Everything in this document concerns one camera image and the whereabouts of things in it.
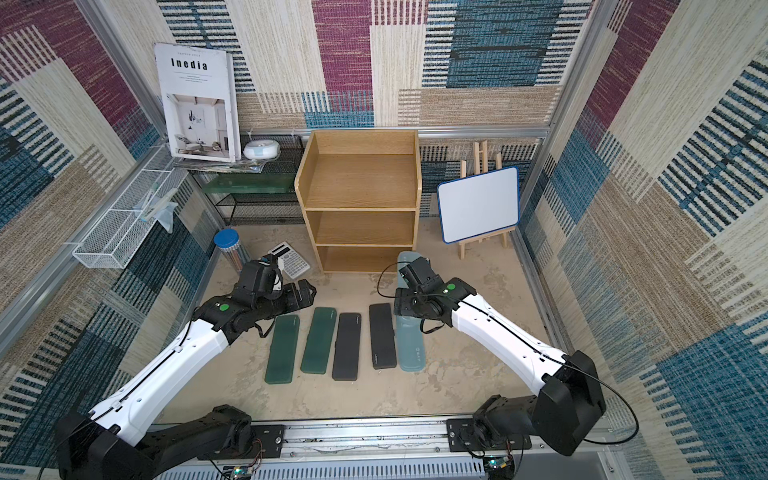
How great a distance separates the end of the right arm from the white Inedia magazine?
0.60 metres

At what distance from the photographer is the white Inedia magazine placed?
759mm

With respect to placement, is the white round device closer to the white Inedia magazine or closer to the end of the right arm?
the white Inedia magazine

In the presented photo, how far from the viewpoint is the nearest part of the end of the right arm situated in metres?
0.62
